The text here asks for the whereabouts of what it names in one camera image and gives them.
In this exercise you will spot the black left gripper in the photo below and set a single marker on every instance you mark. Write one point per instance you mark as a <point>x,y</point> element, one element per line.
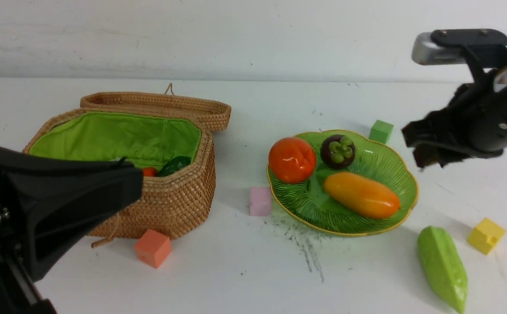
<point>47,206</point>

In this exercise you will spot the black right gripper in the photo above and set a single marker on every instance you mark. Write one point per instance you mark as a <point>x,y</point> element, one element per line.
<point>439,138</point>

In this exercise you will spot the yellow orange mango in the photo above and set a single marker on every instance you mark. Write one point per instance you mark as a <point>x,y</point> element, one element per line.
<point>364,196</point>

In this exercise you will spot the dark purple mangosteen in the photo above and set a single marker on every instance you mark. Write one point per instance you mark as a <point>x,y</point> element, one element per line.
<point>338,151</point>

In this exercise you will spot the light green bitter gourd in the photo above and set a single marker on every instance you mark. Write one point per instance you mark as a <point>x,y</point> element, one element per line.
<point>441,262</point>

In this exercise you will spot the orange carrot with leaves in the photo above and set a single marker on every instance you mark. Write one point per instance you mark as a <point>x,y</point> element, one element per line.
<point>171,167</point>

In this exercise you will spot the orange persimmon green calyx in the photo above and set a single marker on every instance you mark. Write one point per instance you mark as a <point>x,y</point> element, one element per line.
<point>292,160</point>

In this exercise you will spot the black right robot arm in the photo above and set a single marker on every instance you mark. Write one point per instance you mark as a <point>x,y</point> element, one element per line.
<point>472,125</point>

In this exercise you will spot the green foam cube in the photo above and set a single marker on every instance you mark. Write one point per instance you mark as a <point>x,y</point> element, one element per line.
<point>381,131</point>

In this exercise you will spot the yellow foam cube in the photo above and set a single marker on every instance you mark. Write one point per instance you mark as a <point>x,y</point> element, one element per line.
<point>486,235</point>

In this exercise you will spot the woven rattan basket green lining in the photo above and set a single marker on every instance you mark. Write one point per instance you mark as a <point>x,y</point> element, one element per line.
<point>172,205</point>

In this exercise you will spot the orange foam cube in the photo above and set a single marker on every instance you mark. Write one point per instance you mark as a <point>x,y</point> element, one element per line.
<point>153,248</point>

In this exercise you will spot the green leaf-shaped plate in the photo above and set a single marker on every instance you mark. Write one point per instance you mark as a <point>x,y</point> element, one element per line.
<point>311,205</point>

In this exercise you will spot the pink foam cube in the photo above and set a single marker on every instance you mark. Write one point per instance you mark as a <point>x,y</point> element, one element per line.
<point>260,201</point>

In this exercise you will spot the woven rattan basket lid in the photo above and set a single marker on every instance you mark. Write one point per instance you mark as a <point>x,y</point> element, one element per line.
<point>213,115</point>

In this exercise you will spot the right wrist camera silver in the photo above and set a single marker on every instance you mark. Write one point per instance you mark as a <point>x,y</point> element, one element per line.
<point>479,49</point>

